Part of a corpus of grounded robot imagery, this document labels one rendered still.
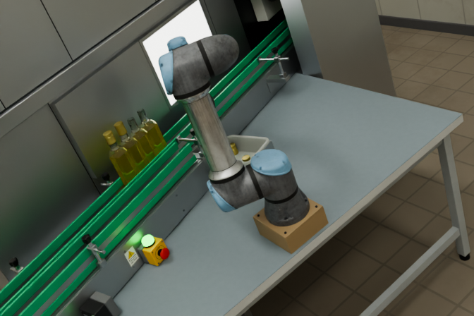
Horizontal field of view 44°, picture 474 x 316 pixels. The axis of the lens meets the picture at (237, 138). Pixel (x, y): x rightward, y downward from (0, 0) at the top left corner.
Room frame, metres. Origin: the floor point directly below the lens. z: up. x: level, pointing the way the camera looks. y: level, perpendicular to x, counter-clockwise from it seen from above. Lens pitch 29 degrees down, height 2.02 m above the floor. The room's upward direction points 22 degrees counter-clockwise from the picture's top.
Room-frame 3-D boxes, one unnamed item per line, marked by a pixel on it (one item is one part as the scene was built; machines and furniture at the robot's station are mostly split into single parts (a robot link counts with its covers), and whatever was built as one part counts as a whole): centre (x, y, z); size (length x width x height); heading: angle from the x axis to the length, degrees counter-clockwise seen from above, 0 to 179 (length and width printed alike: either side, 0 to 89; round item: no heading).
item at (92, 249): (1.55, 0.56, 0.94); 0.07 x 0.04 x 0.13; 45
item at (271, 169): (1.53, -0.06, 1.00); 0.13 x 0.12 x 0.14; 91
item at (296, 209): (1.54, -0.07, 0.88); 0.15 x 0.15 x 0.10
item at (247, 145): (2.02, 0.01, 0.80); 0.22 x 0.17 x 0.09; 45
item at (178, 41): (2.06, 0.08, 1.29); 0.09 x 0.08 x 0.11; 1
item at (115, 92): (2.29, 0.25, 1.15); 0.90 x 0.03 x 0.34; 135
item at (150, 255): (1.66, 0.42, 0.79); 0.07 x 0.07 x 0.07; 45
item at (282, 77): (2.46, -0.29, 0.90); 0.17 x 0.05 x 0.23; 45
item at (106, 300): (1.46, 0.62, 0.79); 0.08 x 0.08 x 0.08; 45
